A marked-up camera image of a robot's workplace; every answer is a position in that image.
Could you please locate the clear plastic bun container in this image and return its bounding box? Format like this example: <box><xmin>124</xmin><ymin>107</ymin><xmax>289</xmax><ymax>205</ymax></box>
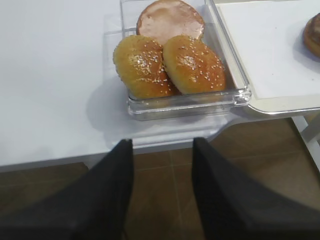
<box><xmin>103</xmin><ymin>0</ymin><xmax>252</xmax><ymax>123</ymax></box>

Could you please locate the sesame top bun left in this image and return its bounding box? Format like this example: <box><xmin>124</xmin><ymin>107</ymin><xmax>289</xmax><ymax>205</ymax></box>
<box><xmin>113</xmin><ymin>35</ymin><xmax>180</xmax><ymax>99</ymax></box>

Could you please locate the sesame top bun right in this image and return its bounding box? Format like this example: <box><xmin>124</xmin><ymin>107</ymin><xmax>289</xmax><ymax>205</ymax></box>
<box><xmin>162</xmin><ymin>35</ymin><xmax>227</xmax><ymax>94</ymax></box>

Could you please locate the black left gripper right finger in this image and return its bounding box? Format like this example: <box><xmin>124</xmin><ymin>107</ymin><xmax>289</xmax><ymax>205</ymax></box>
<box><xmin>191</xmin><ymin>137</ymin><xmax>320</xmax><ymax>240</ymax></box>

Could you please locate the plain bottom bun in container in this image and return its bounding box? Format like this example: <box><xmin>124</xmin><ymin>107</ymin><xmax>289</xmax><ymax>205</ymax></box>
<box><xmin>136</xmin><ymin>0</ymin><xmax>205</xmax><ymax>45</ymax></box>

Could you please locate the silver metal tray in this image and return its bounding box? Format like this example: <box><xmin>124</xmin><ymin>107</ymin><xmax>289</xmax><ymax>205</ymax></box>
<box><xmin>208</xmin><ymin>0</ymin><xmax>320</xmax><ymax>116</ymax></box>

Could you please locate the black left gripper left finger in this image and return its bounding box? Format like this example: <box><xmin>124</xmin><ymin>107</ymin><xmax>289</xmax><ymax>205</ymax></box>
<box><xmin>0</xmin><ymin>139</ymin><xmax>134</xmax><ymax>240</ymax></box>

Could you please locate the bottom bun on tray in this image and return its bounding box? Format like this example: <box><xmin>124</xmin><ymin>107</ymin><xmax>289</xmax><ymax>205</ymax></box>
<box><xmin>303</xmin><ymin>22</ymin><xmax>320</xmax><ymax>58</ymax></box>

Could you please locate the brown patty on bun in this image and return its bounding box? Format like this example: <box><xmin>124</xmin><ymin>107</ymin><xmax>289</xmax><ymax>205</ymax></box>
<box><xmin>307</xmin><ymin>14</ymin><xmax>320</xmax><ymax>46</ymax></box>

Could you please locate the sesame bun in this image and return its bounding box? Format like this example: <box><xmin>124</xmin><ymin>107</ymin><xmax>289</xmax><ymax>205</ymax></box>
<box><xmin>113</xmin><ymin>35</ymin><xmax>180</xmax><ymax>99</ymax></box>
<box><xmin>162</xmin><ymin>35</ymin><xmax>227</xmax><ymax>94</ymax></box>

